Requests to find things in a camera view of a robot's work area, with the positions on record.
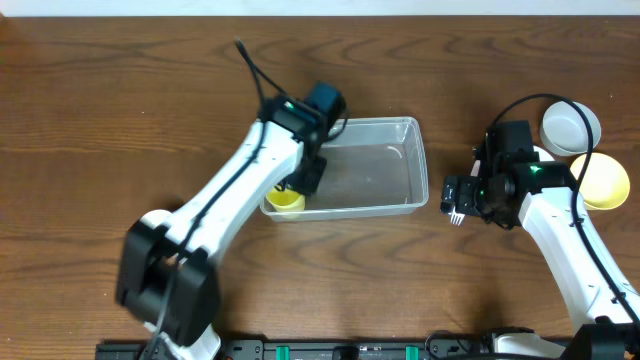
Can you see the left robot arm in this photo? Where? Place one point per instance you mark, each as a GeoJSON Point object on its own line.
{"type": "Point", "coordinates": [168, 273]}

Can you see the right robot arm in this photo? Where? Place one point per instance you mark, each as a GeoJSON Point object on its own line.
{"type": "Point", "coordinates": [511, 186]}

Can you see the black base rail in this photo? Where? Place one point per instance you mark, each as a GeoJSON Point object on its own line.
{"type": "Point", "coordinates": [320, 350]}

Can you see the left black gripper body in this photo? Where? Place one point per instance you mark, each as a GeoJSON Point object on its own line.
{"type": "Point", "coordinates": [310, 175]}

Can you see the clear plastic storage container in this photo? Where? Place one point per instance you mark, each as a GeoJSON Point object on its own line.
{"type": "Point", "coordinates": [377, 167]}

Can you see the yellow plastic bowl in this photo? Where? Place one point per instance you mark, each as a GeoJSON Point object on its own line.
{"type": "Point", "coordinates": [606, 184]}

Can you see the white plastic cup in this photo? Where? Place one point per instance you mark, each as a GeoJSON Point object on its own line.
{"type": "Point", "coordinates": [156, 218]}

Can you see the grey plastic bowl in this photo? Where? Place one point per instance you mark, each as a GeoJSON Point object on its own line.
{"type": "Point", "coordinates": [562, 131]}

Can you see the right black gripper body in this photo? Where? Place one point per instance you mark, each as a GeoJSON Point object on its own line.
{"type": "Point", "coordinates": [454, 194]}

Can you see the yellow plastic cup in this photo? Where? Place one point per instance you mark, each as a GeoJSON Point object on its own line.
{"type": "Point", "coordinates": [287, 204]}

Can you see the white plastic bowl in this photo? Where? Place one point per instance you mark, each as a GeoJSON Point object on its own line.
{"type": "Point", "coordinates": [544, 156]}

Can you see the white plastic fork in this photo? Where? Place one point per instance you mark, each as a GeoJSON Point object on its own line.
{"type": "Point", "coordinates": [456, 218]}

